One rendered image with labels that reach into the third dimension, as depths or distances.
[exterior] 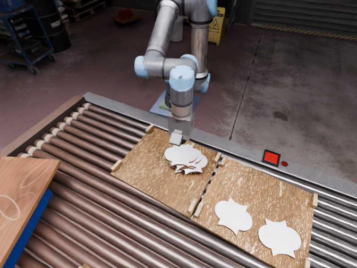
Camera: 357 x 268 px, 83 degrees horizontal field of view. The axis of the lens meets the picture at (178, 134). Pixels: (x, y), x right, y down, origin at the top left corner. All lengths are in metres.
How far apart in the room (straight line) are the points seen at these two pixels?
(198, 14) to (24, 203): 1.00
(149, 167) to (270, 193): 0.54
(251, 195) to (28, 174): 0.91
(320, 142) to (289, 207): 1.86
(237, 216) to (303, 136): 1.98
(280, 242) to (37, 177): 0.94
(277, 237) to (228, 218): 0.18
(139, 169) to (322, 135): 2.32
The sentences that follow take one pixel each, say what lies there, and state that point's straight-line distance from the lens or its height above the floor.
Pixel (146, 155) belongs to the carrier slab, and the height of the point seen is 0.94.
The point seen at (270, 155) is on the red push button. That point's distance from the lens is 1.10.
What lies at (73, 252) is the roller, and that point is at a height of 0.92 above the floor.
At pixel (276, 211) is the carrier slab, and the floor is 0.94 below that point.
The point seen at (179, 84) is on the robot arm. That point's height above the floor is 1.40.
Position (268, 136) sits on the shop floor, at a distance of 2.54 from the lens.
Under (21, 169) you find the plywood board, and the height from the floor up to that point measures 1.04.
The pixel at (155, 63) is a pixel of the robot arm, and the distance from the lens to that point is 0.73.
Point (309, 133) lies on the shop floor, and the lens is 2.81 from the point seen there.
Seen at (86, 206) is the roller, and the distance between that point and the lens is 0.96.
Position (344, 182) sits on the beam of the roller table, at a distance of 1.20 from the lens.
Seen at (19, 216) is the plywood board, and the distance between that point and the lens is 0.92.
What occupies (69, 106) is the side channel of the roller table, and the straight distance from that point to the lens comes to 1.39.
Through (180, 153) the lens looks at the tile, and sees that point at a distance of 0.91.
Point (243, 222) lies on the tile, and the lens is 0.87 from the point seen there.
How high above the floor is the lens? 1.74
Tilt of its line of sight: 48 degrees down
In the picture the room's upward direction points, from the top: straight up
